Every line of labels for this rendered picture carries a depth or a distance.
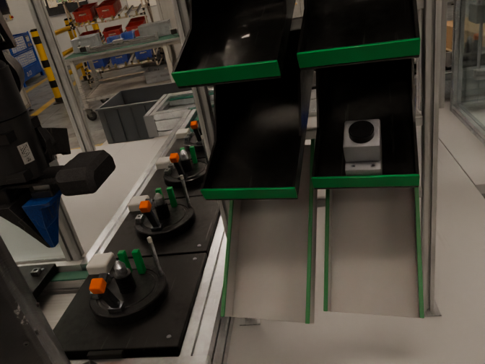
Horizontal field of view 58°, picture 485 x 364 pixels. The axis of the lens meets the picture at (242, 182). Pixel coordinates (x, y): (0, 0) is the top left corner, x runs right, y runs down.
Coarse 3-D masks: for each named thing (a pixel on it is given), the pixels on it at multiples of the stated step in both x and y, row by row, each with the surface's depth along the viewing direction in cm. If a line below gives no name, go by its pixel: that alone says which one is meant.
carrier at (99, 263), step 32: (96, 256) 90; (160, 256) 89; (192, 256) 87; (128, 288) 77; (160, 288) 77; (192, 288) 79; (64, 320) 77; (96, 320) 76; (128, 320) 73; (160, 320) 73; (128, 352) 69; (160, 352) 68
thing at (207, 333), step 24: (192, 120) 177; (168, 144) 153; (120, 216) 111; (96, 240) 102; (216, 240) 93; (216, 264) 87; (216, 288) 79; (192, 312) 75; (216, 312) 74; (192, 336) 70; (216, 336) 71; (216, 360) 70
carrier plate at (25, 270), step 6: (42, 264) 95; (48, 264) 94; (54, 264) 94; (24, 270) 94; (30, 270) 93; (42, 270) 93; (48, 270) 92; (54, 270) 94; (24, 276) 92; (30, 276) 91; (36, 276) 91; (42, 276) 91; (48, 276) 92; (30, 282) 89; (36, 282) 89; (42, 282) 89; (48, 282) 91; (30, 288) 88; (36, 288) 87; (42, 288) 89; (36, 294) 87
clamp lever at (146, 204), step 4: (148, 200) 92; (140, 204) 90; (144, 204) 89; (148, 204) 89; (140, 208) 89; (144, 208) 89; (148, 208) 89; (144, 212) 91; (148, 212) 91; (152, 212) 92; (148, 216) 92; (152, 216) 92; (152, 220) 93; (156, 220) 93; (152, 224) 94; (156, 224) 94
